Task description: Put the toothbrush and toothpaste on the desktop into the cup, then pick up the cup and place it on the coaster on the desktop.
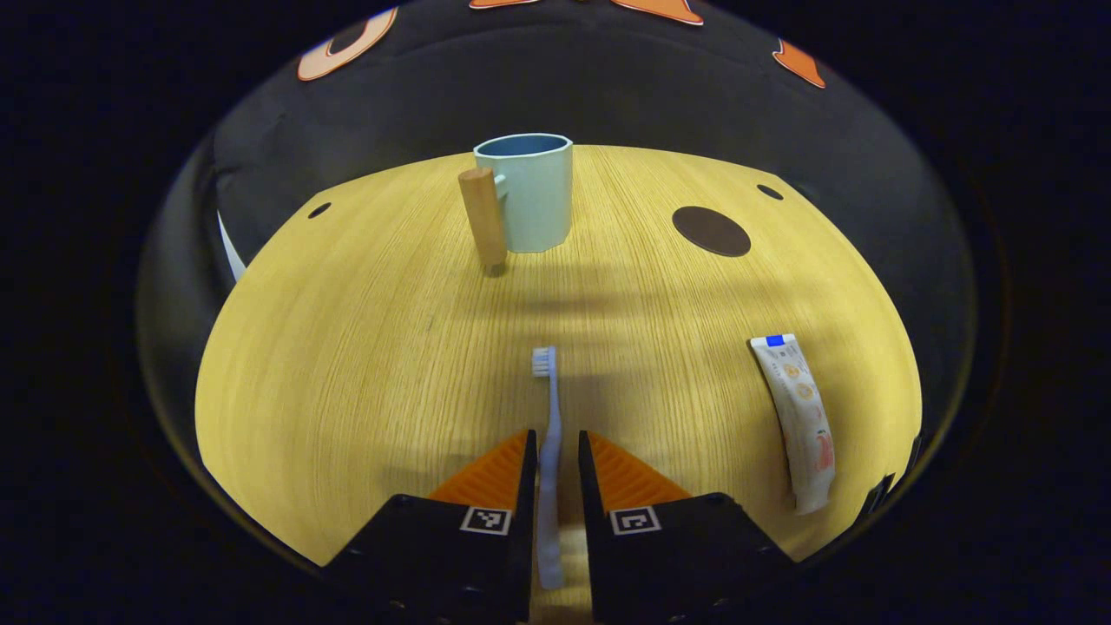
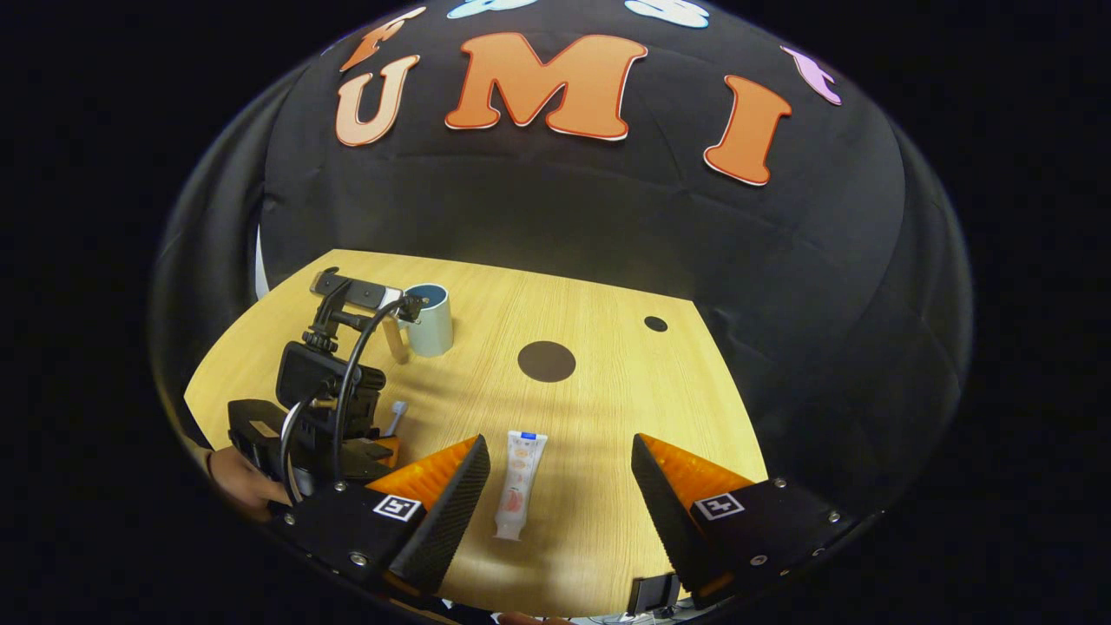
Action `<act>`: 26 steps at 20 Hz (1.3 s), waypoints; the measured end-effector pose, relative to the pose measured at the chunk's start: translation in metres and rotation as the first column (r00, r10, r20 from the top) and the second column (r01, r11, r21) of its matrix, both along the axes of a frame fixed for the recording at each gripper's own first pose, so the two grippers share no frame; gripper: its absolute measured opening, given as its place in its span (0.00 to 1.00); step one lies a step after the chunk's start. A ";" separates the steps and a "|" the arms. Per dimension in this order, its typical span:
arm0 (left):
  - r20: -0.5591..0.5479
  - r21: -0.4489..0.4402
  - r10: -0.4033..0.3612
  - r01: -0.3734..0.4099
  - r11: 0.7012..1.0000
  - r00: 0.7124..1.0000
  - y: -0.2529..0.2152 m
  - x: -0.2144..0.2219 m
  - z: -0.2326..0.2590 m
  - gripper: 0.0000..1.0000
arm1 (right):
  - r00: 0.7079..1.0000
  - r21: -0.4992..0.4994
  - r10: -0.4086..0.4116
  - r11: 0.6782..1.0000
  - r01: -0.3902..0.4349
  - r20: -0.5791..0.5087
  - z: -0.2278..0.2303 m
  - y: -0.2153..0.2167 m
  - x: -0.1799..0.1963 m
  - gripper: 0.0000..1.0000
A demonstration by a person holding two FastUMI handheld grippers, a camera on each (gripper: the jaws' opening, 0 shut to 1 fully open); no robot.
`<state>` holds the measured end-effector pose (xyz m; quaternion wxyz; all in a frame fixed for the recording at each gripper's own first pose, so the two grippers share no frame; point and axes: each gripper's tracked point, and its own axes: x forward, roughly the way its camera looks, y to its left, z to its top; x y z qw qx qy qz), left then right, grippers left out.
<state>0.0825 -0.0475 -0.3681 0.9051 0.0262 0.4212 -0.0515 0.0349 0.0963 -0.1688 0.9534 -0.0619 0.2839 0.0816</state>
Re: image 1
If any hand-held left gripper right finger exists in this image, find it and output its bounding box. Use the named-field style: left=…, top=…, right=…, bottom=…
left=577, top=429, right=796, bottom=625

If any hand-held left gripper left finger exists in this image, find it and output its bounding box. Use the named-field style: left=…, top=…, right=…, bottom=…
left=323, top=429, right=540, bottom=625

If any light blue toothbrush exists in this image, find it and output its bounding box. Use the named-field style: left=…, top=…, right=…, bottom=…
left=531, top=345, right=565, bottom=591

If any white toothpaste tube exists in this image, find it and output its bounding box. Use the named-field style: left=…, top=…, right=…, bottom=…
left=750, top=333, right=836, bottom=515

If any dark brown round coaster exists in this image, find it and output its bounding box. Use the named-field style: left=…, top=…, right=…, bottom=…
left=673, top=206, right=752, bottom=258

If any light blue cup wooden handle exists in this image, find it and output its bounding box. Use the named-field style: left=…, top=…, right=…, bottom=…
left=458, top=133, right=574, bottom=270

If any white strip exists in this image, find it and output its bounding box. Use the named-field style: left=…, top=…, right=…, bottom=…
left=217, top=213, right=248, bottom=283

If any black backdrop cloth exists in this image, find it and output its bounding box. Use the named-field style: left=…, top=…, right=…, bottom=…
left=139, top=0, right=977, bottom=539

